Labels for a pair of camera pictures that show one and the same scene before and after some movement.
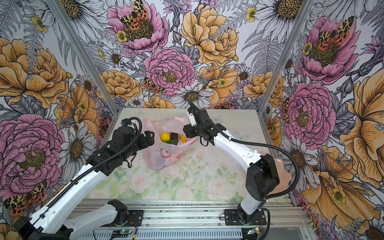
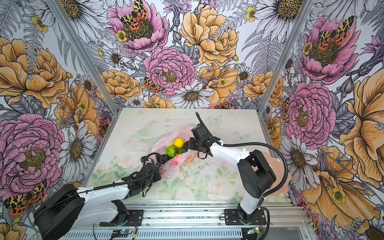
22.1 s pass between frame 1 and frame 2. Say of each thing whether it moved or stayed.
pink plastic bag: moved
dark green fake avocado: moved
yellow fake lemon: moved
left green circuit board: stayed
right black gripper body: moved
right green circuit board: stayed
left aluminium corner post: stayed
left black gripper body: moved
